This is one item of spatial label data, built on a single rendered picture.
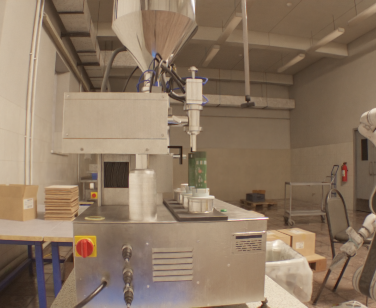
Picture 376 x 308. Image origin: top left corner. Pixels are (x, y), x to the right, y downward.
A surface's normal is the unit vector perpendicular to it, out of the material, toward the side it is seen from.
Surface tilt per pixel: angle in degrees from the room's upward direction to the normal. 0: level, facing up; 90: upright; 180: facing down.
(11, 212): 90
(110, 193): 90
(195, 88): 90
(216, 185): 90
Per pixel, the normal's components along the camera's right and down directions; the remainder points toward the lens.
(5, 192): -0.17, 0.08
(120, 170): 0.15, -0.04
